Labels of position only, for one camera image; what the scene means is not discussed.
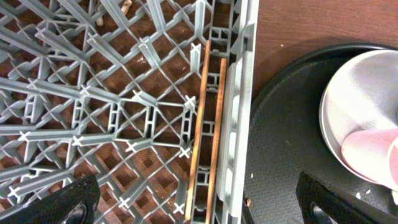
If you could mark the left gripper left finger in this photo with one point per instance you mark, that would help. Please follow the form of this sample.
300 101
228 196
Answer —
75 203

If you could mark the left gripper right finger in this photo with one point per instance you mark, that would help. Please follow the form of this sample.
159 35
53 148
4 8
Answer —
321 202

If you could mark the pink plastic cup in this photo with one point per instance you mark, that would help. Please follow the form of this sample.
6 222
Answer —
373 154

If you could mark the grey plastic dishwasher rack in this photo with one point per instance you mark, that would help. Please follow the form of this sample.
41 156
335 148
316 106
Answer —
111 89

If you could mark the round black serving tray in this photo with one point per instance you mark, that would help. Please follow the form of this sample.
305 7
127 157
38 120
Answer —
285 139

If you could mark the light grey round plate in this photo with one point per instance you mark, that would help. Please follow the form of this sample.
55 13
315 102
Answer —
361 95

